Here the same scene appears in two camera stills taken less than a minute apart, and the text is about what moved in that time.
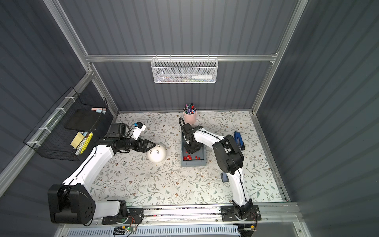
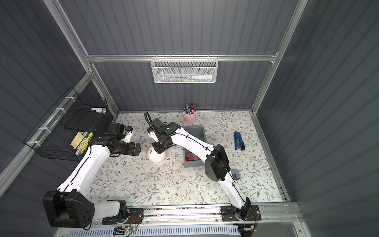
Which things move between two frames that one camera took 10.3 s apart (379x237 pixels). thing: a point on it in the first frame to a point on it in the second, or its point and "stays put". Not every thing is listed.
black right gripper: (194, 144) to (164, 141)
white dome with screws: (157, 153) stays put
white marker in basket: (203, 77) stays put
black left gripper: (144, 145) to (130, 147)
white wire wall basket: (184, 70) stays put
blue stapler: (238, 138) stays put
